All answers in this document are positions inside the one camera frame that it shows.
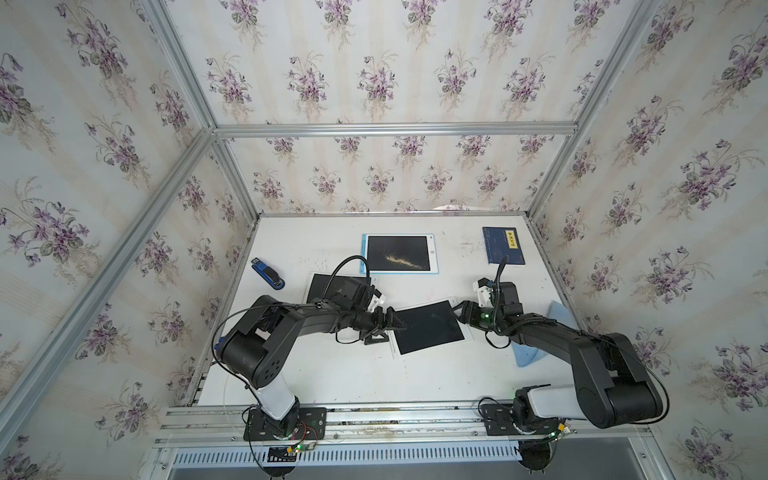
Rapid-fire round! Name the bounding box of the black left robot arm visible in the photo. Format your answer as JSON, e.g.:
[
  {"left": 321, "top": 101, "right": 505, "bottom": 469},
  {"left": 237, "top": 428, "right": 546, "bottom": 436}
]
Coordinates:
[{"left": 211, "top": 255, "right": 407, "bottom": 424}]

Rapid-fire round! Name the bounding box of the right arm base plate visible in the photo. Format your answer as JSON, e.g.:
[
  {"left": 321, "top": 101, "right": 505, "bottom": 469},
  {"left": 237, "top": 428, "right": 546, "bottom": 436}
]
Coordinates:
[{"left": 478, "top": 402, "right": 563, "bottom": 437}]

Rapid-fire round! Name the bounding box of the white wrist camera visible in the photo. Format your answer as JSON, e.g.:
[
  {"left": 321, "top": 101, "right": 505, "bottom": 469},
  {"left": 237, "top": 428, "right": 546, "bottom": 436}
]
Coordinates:
[
  {"left": 473, "top": 278, "right": 495, "bottom": 308},
  {"left": 367, "top": 288, "right": 386, "bottom": 313}
]

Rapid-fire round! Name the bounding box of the aluminium mounting rail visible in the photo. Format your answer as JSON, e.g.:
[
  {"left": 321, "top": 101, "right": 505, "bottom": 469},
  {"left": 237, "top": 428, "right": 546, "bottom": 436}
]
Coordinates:
[{"left": 152, "top": 398, "right": 655, "bottom": 450}]

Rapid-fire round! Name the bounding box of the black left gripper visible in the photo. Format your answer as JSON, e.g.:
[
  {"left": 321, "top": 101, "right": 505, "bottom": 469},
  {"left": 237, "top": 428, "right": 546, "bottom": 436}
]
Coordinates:
[{"left": 347, "top": 311, "right": 406, "bottom": 348}]

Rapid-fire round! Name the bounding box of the white vented cable duct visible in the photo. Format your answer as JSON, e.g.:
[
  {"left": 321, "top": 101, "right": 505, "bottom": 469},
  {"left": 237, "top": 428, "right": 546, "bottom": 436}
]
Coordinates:
[{"left": 171, "top": 440, "right": 522, "bottom": 469}]

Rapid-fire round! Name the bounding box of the small green circuit board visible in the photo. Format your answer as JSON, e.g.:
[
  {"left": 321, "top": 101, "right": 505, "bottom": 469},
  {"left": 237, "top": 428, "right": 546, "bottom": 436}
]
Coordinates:
[{"left": 267, "top": 442, "right": 317, "bottom": 464}]

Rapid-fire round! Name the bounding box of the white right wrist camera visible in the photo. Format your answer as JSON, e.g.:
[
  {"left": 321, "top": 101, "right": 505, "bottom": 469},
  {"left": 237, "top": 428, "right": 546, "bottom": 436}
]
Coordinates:
[{"left": 473, "top": 278, "right": 495, "bottom": 308}]

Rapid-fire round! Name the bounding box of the dark blue book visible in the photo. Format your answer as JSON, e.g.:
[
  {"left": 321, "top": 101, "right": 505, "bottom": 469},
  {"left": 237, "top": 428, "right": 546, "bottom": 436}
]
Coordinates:
[{"left": 482, "top": 227, "right": 526, "bottom": 265}]

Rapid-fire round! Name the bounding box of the blue framed drawing tablet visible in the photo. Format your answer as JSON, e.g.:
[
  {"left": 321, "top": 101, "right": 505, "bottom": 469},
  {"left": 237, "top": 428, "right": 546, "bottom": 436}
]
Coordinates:
[{"left": 361, "top": 233, "right": 439, "bottom": 274}]

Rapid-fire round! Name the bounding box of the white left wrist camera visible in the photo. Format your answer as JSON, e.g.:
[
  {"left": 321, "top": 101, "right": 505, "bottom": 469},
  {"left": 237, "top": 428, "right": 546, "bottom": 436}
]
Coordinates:
[{"left": 367, "top": 288, "right": 386, "bottom": 313}]

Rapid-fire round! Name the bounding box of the white drawing tablet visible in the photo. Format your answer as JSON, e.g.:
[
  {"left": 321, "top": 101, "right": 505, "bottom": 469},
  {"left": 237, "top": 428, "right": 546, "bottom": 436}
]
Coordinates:
[
  {"left": 391, "top": 297, "right": 473, "bottom": 358},
  {"left": 305, "top": 272, "right": 372, "bottom": 303}
]

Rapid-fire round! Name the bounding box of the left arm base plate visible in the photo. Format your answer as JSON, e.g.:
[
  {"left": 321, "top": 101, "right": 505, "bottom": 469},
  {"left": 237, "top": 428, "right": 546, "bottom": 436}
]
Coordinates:
[{"left": 241, "top": 406, "right": 328, "bottom": 442}]

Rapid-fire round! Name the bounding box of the light blue cloth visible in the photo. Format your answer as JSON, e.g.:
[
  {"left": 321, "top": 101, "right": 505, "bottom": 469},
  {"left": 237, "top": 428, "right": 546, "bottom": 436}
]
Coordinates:
[{"left": 512, "top": 301, "right": 578, "bottom": 368}]

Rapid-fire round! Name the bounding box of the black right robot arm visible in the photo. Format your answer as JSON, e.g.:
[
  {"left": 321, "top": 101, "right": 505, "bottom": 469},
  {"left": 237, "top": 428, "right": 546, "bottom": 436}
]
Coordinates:
[{"left": 453, "top": 259, "right": 671, "bottom": 434}]

